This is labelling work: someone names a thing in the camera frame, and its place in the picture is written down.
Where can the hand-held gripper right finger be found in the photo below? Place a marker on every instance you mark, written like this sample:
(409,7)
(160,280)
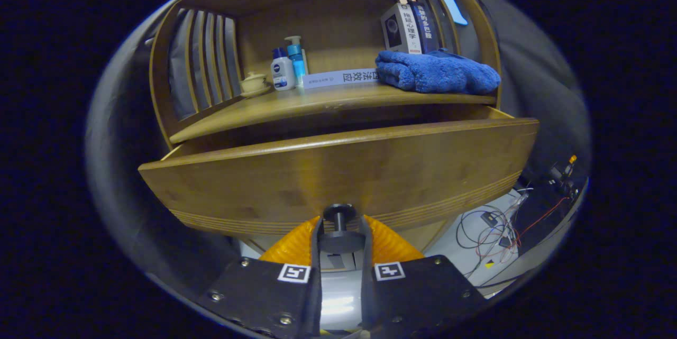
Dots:
(367,296)

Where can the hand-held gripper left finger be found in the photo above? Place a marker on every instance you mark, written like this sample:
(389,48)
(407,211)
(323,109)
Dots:
(316,296)

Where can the wooden drawer with black knob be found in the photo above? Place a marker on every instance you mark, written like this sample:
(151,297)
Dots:
(338,164)

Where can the wooden countertop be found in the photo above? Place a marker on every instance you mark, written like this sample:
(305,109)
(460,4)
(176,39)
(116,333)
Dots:
(296,109)

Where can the wooden cabinet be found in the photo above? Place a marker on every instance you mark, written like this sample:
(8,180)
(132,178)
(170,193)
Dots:
(328,27)

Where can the small black adapter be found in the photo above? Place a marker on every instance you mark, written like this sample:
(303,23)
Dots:
(489,218)

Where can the flat white book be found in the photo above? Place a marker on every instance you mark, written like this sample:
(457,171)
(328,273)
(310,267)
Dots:
(338,78)

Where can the beige lidded teacup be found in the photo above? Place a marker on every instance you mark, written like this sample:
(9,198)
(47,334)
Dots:
(254,84)

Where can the white lotion bottle blue cap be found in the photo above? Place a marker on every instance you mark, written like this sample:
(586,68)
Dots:
(283,72)

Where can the black device with orange tip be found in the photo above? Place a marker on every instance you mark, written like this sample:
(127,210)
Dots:
(560,175)

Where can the blue pump bottle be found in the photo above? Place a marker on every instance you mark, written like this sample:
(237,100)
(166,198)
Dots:
(299,64)

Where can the blue folded towel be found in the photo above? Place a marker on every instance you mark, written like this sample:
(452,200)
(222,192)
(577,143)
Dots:
(433,72)

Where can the upright white grey book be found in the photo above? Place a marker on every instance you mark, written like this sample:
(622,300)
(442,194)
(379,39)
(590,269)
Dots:
(402,27)

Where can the upright dark blue book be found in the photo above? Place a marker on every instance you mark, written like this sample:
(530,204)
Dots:
(426,21)

